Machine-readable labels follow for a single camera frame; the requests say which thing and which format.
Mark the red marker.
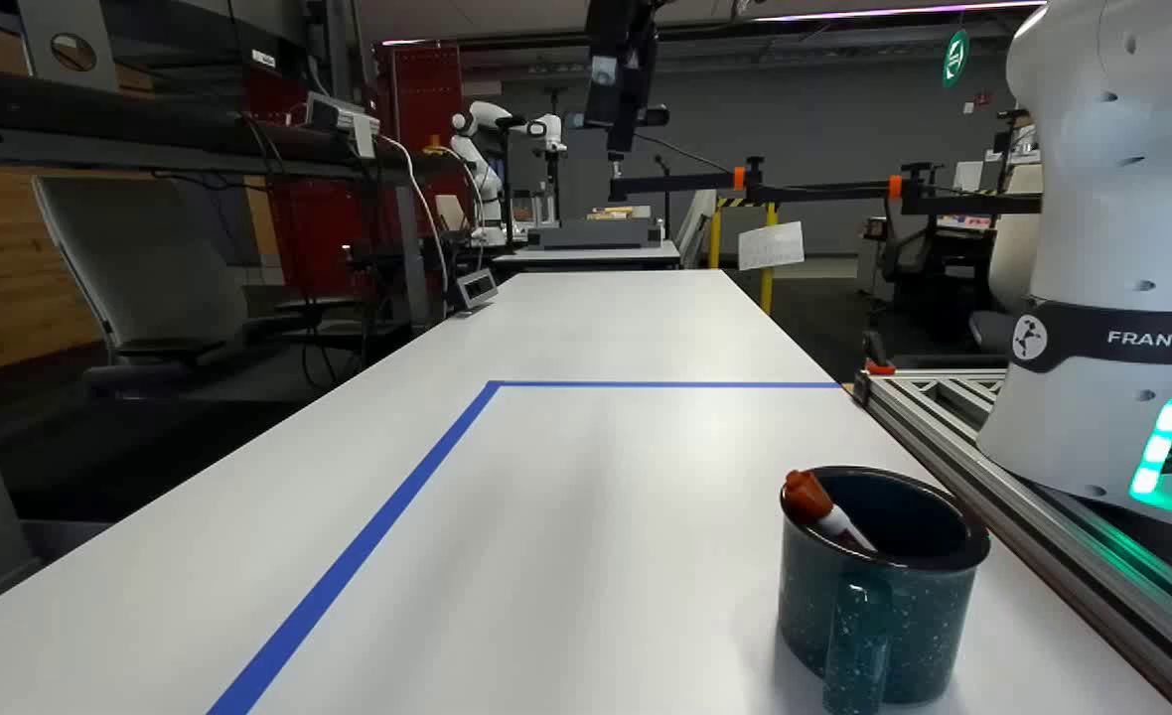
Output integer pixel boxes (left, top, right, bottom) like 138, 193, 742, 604
780, 469, 869, 552

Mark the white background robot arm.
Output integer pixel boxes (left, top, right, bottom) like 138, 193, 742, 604
449, 99, 570, 247

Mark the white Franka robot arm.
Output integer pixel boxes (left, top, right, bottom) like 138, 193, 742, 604
978, 0, 1172, 524

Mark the dark blue speckled mug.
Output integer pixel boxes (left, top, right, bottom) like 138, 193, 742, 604
780, 463, 991, 715

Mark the small grey device on table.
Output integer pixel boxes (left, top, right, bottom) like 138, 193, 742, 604
456, 268, 496, 311

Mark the white paper sign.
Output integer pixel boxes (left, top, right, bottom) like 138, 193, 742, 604
741, 222, 806, 268

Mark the red cabinet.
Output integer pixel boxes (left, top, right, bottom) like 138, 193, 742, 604
267, 42, 460, 295

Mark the grey office chair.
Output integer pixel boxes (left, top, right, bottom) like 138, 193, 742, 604
32, 177, 252, 391

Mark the blue tape line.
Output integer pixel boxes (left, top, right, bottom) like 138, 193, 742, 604
208, 382, 832, 715

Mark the aluminium rail frame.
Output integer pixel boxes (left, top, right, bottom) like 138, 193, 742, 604
852, 369, 1172, 700

